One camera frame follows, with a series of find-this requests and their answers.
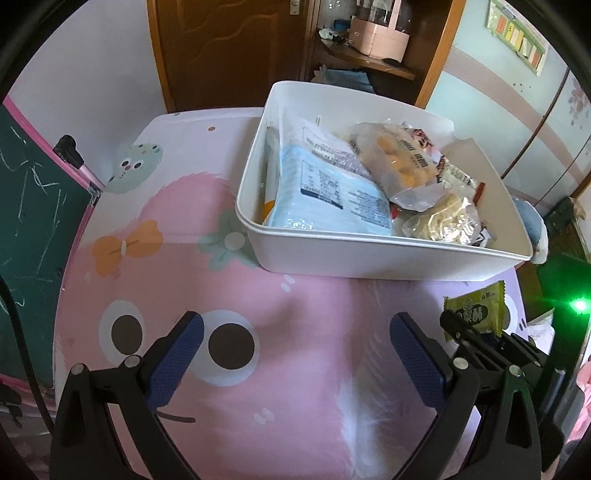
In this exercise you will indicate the wooden door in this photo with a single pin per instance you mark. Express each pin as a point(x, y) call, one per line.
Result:
point(221, 50)

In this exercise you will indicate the floral wardrobe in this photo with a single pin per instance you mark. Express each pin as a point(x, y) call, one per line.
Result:
point(508, 115)

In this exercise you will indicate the wall poster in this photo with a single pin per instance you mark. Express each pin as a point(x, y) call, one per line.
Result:
point(517, 32)

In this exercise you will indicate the dark green bag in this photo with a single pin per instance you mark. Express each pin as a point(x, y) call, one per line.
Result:
point(565, 226)

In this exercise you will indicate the wooden corner shelf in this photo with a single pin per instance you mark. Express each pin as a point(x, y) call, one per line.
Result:
point(434, 55)

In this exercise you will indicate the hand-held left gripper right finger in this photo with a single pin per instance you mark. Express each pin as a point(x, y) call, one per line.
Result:
point(418, 364)

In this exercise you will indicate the black easel knob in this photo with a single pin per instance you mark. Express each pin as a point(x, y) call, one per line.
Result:
point(69, 150)

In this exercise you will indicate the clear bag of yellow puffs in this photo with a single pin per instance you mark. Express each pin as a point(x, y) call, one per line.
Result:
point(443, 221)

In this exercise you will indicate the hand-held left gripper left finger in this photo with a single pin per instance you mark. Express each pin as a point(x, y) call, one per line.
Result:
point(178, 360)

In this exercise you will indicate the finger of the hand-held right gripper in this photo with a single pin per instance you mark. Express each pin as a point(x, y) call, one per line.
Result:
point(480, 346)

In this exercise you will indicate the small green pastry packet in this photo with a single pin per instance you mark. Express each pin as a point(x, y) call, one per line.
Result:
point(480, 307)

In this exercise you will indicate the stack of folded towels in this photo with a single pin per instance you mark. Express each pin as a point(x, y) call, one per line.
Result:
point(346, 78)

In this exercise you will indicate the brown chocolate snack packet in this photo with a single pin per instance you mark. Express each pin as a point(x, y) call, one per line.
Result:
point(480, 191)

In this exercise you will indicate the clear bag of orange snacks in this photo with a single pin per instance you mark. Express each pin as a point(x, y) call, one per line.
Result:
point(397, 161)

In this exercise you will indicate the light blue snack packet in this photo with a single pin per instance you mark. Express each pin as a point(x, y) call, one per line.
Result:
point(332, 194)

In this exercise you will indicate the pink storage caddy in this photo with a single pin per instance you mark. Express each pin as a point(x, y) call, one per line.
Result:
point(378, 32)

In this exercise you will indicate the green chalkboard with pink frame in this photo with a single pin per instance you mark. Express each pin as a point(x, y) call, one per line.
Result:
point(41, 221)

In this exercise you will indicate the white plastic bin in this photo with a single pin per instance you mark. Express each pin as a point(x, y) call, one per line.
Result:
point(323, 254)

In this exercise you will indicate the grey printed bag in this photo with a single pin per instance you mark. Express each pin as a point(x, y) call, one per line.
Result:
point(422, 138)

